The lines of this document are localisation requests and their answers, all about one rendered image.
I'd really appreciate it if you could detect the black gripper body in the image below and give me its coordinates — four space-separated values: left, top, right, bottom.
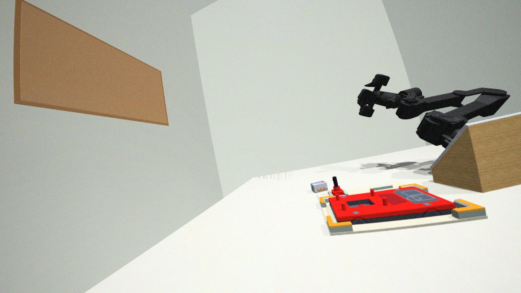
359 74 390 117

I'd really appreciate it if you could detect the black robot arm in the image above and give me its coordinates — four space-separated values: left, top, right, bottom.
357 87 510 148

